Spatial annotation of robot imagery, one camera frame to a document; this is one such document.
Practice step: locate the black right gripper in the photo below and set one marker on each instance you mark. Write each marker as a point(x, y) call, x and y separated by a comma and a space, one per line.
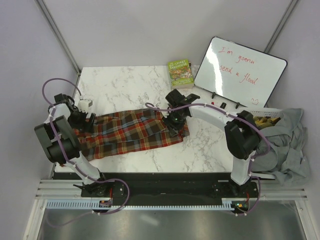
point(174, 128)

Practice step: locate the red brown plaid shirt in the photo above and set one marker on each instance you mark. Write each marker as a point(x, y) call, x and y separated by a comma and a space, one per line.
point(126, 132)

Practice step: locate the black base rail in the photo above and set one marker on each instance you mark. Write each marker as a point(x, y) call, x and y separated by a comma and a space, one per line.
point(168, 188)

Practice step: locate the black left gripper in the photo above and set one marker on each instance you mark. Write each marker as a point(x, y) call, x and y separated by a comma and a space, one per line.
point(87, 126)

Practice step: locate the grey crumpled shirt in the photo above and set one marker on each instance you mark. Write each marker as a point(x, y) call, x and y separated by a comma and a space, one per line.
point(284, 160)

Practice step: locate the black framed whiteboard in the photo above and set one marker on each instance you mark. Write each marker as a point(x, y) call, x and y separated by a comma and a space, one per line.
point(239, 73)

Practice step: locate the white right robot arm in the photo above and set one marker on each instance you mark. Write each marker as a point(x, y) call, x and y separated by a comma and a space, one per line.
point(242, 135)

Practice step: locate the purple whiteboard eraser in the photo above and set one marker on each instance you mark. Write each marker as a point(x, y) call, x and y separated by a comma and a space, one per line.
point(223, 105)

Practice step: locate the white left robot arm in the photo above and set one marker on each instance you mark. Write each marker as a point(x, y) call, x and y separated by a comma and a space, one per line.
point(58, 138)

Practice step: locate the white slotted cable duct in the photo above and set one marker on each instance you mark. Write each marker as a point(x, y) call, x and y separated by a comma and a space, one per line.
point(103, 204)

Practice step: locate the green treehouse paperback book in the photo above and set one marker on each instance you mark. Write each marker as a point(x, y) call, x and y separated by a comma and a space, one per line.
point(180, 74)

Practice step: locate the white plastic laundry basket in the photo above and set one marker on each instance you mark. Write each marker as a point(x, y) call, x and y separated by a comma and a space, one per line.
point(262, 111)

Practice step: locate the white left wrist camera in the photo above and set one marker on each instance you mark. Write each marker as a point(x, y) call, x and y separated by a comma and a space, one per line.
point(84, 105)

